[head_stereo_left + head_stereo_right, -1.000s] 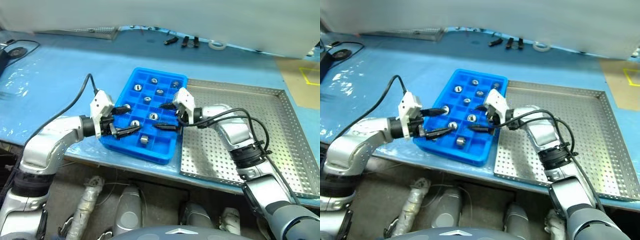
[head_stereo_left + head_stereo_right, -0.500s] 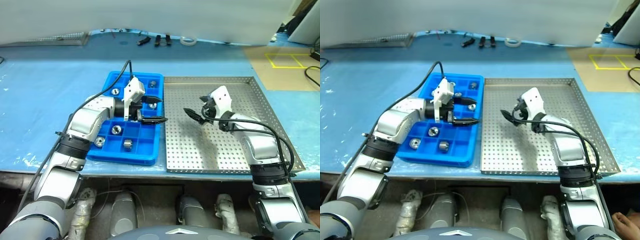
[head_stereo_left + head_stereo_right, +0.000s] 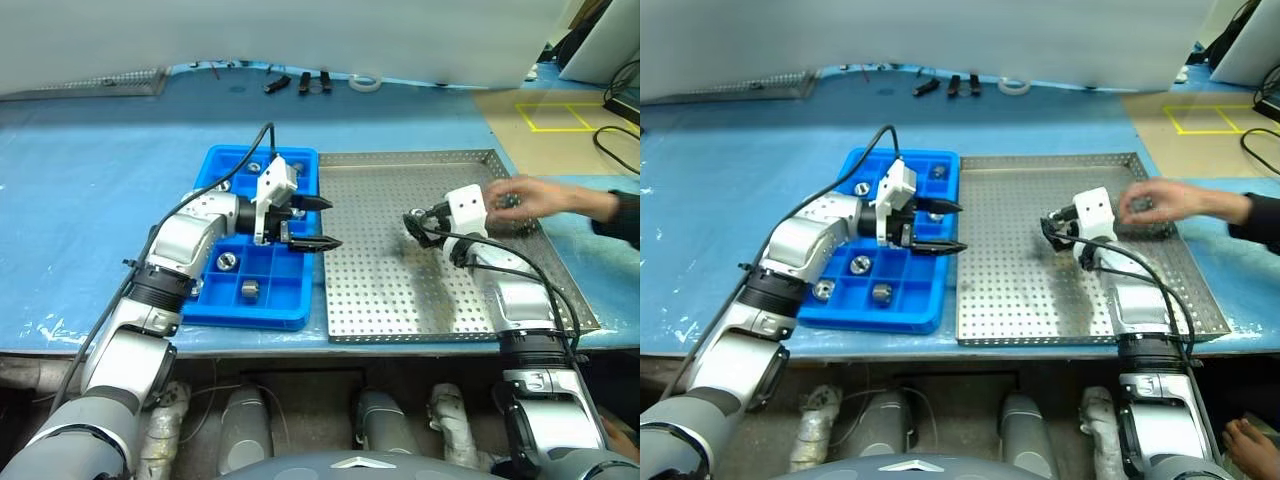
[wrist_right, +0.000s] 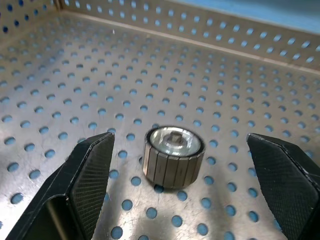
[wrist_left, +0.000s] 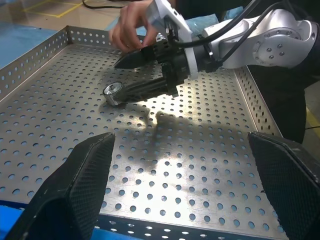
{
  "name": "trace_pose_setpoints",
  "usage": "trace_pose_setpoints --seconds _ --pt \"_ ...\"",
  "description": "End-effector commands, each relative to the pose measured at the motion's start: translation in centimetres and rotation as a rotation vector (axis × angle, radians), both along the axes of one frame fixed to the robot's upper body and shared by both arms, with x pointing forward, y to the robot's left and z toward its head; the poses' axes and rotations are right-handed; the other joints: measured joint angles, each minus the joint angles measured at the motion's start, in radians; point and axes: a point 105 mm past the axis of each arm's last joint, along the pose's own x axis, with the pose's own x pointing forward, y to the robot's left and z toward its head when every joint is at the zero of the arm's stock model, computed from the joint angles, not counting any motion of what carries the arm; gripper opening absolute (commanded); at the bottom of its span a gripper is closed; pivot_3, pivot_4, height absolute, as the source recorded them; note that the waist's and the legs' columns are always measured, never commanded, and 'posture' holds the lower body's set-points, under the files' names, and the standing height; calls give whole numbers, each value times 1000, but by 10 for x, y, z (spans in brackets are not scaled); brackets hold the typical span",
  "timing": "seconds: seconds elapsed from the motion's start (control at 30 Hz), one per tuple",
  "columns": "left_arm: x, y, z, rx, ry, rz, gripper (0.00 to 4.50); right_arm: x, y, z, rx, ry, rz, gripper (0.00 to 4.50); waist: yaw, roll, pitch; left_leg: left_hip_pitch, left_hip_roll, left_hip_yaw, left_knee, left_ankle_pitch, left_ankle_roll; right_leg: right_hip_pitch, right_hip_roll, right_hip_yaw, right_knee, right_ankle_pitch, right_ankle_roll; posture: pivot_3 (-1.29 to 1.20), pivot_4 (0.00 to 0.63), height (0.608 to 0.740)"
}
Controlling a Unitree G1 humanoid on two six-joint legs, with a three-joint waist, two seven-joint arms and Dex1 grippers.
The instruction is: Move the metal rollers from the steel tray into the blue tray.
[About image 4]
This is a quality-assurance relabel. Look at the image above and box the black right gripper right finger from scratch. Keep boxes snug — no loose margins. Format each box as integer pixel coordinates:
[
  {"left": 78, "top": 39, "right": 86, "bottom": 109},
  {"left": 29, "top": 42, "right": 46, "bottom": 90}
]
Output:
[{"left": 246, "top": 133, "right": 320, "bottom": 240}]

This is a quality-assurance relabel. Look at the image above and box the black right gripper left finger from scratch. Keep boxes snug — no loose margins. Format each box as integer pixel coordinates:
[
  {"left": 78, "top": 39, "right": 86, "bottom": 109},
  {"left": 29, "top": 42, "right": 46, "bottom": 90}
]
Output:
[{"left": 4, "top": 131, "right": 116, "bottom": 240}]

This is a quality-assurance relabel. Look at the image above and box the metal rotor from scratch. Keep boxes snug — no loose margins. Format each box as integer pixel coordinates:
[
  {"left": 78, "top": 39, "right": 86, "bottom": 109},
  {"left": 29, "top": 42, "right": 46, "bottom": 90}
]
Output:
[{"left": 142, "top": 124, "right": 206, "bottom": 190}]

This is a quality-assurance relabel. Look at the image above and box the perforated metal tray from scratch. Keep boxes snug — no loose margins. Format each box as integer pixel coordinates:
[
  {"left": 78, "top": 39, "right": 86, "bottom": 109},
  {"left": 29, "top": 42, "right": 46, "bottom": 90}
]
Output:
[{"left": 0, "top": 0, "right": 320, "bottom": 240}]

